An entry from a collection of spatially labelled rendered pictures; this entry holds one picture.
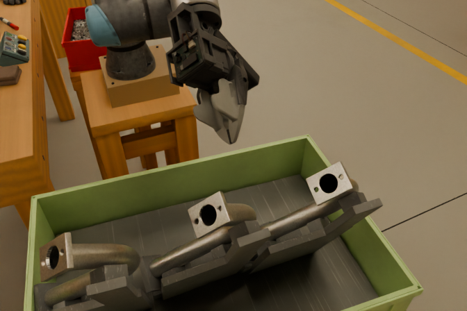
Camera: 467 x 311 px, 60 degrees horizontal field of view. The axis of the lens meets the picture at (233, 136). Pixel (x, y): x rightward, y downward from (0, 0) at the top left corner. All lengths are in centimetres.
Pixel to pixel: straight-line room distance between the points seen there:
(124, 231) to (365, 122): 200
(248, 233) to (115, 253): 17
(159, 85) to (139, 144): 20
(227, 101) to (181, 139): 76
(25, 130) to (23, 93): 19
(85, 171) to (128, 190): 146
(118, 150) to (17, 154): 31
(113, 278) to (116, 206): 42
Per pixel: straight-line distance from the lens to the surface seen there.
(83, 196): 90
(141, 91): 126
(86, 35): 165
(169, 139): 132
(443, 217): 225
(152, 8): 76
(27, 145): 114
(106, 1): 78
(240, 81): 58
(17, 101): 132
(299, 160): 100
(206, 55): 56
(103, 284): 51
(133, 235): 92
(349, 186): 55
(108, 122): 122
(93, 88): 139
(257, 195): 97
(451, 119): 292
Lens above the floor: 157
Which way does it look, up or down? 40 degrees down
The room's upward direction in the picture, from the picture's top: straight up
